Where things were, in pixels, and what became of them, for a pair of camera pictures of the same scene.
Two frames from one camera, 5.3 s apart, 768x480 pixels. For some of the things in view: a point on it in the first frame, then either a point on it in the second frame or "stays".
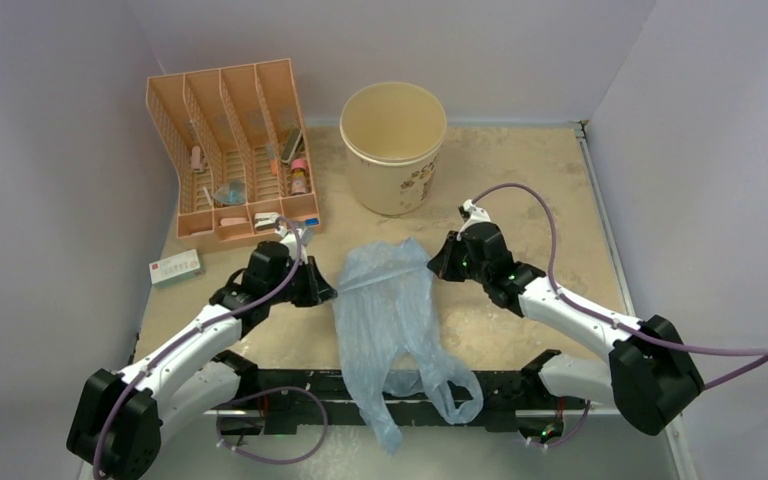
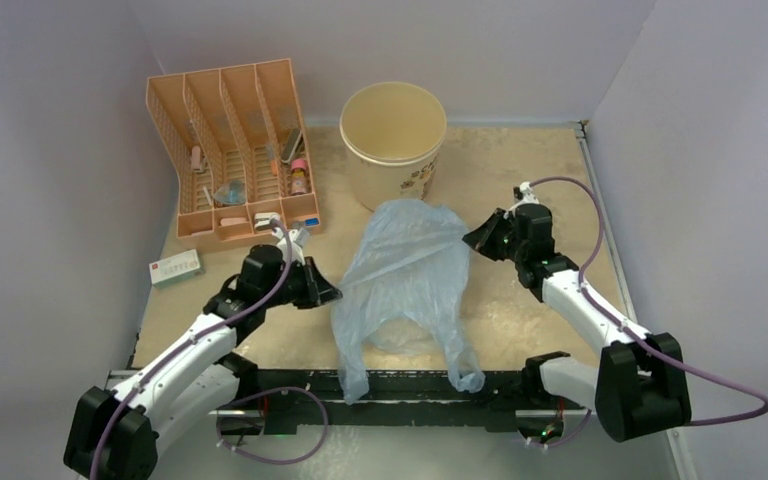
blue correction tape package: [230, 193] stays
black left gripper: [317, 290] stays
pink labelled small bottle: [298, 176] stays
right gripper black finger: [442, 263] → [493, 238]
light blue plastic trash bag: [384, 307] → [409, 256]
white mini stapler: [265, 220] stays
